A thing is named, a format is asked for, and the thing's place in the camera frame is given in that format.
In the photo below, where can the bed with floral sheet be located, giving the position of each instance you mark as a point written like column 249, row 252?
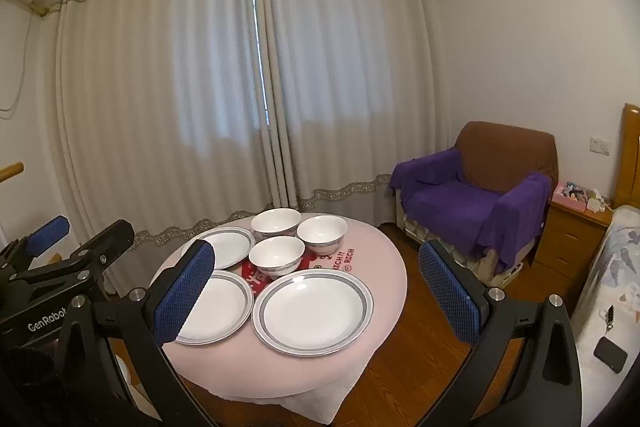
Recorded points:
column 620, row 267

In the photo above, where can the keys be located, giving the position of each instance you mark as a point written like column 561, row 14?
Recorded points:
column 609, row 319

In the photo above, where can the wooden headboard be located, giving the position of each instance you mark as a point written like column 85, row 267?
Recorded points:
column 629, row 157

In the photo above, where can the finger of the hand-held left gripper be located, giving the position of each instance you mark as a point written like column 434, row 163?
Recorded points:
column 112, row 237
column 47, row 232

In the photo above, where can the round white table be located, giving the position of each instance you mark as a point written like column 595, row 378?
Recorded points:
column 385, row 277

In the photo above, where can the brown blanket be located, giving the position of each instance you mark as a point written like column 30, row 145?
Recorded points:
column 500, row 157

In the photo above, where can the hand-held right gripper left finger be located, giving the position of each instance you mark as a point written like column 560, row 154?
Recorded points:
column 185, row 292

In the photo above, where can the white bowl with patterned band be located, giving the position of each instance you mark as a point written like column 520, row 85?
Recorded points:
column 275, row 222
column 276, row 254
column 322, row 232

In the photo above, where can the beige curtain with lace trim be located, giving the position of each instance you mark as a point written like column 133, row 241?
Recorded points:
column 350, row 82
column 160, row 107

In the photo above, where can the wooden rail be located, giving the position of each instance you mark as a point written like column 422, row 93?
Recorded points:
column 10, row 171

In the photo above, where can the pink tissue box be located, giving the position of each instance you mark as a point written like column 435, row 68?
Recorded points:
column 570, row 197

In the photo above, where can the white wall socket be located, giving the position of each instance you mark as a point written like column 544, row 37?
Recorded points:
column 600, row 145

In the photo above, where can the white items on nightstand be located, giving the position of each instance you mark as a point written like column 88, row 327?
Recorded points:
column 597, row 202

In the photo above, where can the black phone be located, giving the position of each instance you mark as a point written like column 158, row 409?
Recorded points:
column 611, row 354

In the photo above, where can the armchair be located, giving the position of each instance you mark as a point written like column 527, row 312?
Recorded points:
column 450, row 252

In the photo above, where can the white plate with grey rim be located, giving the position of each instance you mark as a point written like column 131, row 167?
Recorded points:
column 220, row 307
column 230, row 247
column 315, row 312

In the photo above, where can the purple blanket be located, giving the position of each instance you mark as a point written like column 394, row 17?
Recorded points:
column 450, row 202

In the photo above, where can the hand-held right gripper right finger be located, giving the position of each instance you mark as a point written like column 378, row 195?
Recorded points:
column 450, row 297

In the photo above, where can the wooden nightstand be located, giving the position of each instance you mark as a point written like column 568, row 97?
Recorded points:
column 570, row 247

